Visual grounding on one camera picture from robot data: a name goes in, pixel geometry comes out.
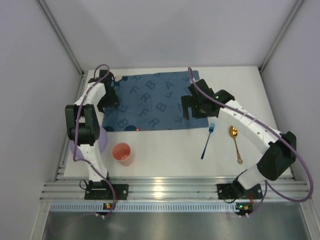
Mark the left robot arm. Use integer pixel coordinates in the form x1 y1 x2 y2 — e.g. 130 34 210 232
65 69 120 201

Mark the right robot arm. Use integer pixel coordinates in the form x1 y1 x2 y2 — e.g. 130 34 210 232
181 79 297 199

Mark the orange plastic cup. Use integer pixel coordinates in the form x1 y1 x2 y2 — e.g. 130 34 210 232
111 142 133 167

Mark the perforated grey cable duct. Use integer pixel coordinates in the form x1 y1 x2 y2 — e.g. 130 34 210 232
50 201 253 214

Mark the left aluminium frame post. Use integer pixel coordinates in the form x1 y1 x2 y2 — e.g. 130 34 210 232
36 0 84 76

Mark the purple plastic plate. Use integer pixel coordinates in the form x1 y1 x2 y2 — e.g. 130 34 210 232
69 126 108 163

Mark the gold ornate spoon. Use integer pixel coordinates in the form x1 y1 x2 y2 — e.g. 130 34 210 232
228 126 243 165

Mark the blue metallic fork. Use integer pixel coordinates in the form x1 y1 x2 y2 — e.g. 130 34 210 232
200 122 216 160

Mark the right aluminium frame post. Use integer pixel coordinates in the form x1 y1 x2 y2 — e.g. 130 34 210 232
258 0 306 74

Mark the blue letter-print placemat cloth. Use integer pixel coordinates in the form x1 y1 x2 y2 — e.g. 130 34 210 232
102 71 209 132

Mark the aluminium frame post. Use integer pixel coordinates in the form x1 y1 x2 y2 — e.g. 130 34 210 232
258 0 306 74
36 0 84 76

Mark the aluminium mounting rail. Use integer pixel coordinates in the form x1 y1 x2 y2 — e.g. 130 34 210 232
40 177 309 201

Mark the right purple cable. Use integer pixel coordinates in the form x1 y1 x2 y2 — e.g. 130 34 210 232
187 66 316 216

